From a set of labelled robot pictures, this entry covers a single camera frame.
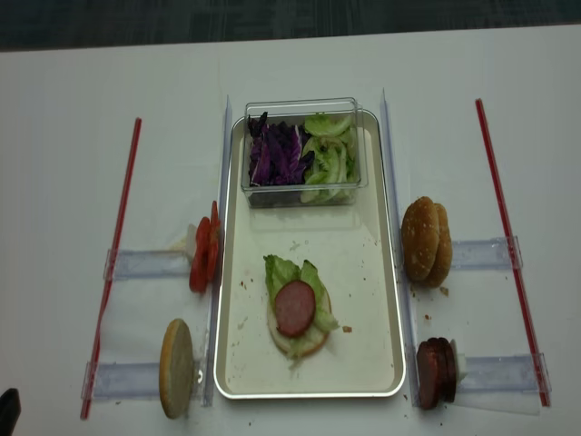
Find clear long left rail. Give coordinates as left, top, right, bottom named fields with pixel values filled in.
left=202, top=95, right=232, bottom=407

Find stacked meat patties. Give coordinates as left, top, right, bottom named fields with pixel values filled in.
left=416, top=337, right=458, bottom=410

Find clear salad container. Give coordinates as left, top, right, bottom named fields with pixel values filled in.
left=241, top=97, right=368, bottom=208

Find white tomato pusher block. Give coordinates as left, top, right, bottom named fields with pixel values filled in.
left=183, top=223, right=197, bottom=263

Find lettuce leaf on bun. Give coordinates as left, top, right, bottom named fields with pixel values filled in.
left=263, top=254, right=326, bottom=361

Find purple cabbage leaves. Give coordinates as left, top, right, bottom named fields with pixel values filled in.
left=247, top=112, right=314, bottom=187

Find meat patty slice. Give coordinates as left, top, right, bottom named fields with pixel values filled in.
left=274, top=280, right=316, bottom=338

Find clear rail with tomato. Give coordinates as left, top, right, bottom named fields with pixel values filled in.
left=103, top=250, right=191, bottom=281

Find bun slice on left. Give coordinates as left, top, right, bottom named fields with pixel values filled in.
left=159, top=318, right=194, bottom=420

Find red tomato slices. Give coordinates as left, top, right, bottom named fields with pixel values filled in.
left=189, top=201, right=221, bottom=293

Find black object at corner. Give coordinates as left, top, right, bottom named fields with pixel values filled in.
left=0, top=388, right=21, bottom=436

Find white patty pusher block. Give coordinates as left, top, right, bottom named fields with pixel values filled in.
left=450, top=340, right=468, bottom=385

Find bottom bun on tray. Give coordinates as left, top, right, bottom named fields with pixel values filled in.
left=267, top=289, right=339, bottom=359

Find red right guide strip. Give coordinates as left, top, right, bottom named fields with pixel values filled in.
left=475, top=98, right=551, bottom=408

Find red guide strip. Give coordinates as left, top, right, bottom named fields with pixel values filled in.
left=475, top=98, right=551, bottom=408
left=80, top=117, right=142, bottom=421

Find sesame bun tops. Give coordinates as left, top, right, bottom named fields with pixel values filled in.
left=400, top=196, right=453, bottom=288

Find clear rail with bun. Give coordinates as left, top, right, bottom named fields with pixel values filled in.
left=81, top=362, right=160, bottom=401

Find cream rectangular tray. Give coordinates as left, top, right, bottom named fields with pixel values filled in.
left=213, top=112, right=406, bottom=400

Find red left guide strip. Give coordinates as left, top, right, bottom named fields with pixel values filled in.
left=80, top=117, right=142, bottom=421

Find green lettuce in container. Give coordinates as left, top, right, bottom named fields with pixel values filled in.
left=302, top=113, right=357, bottom=185

